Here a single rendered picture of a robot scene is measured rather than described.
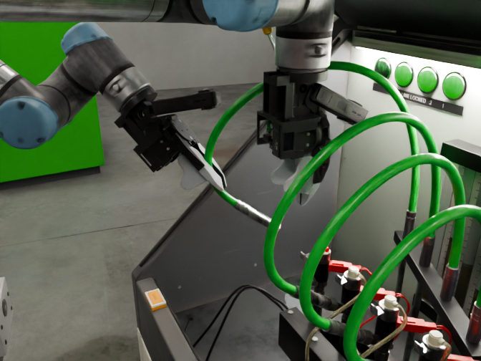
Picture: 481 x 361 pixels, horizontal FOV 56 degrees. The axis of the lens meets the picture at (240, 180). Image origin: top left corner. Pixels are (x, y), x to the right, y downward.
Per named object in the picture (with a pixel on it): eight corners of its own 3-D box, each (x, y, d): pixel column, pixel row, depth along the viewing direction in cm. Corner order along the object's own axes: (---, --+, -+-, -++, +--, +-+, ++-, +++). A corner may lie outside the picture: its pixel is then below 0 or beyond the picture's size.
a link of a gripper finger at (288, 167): (265, 202, 73) (267, 147, 69) (297, 195, 75) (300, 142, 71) (275, 210, 70) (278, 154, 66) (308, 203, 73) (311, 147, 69)
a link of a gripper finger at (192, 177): (202, 207, 79) (169, 166, 80) (227, 185, 78) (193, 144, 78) (197, 210, 76) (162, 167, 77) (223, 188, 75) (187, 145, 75)
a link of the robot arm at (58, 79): (6, 113, 74) (48, 66, 71) (31, 97, 84) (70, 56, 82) (45, 147, 77) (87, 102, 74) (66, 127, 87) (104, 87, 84)
